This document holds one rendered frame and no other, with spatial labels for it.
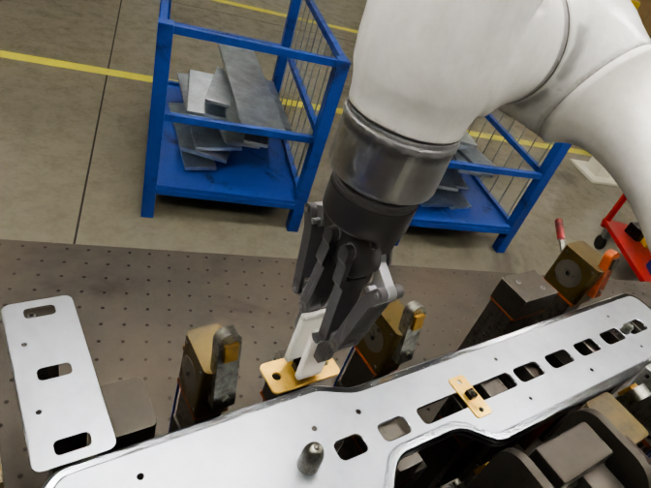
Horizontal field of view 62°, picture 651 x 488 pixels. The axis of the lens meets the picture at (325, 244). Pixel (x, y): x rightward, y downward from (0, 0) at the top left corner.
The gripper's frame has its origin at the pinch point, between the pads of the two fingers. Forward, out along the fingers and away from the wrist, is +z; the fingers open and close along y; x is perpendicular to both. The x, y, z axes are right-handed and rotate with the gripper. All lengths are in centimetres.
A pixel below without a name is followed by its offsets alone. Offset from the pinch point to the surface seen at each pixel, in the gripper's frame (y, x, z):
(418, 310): 13.2, -36.3, 18.9
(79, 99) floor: 300, -44, 128
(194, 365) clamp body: 19.7, 1.2, 27.1
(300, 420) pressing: 6.3, -11.1, 29.1
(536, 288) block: 15, -78, 25
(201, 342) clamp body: 21.7, -0.4, 24.7
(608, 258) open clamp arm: 13, -100, 19
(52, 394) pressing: 22.5, 20.2, 29.4
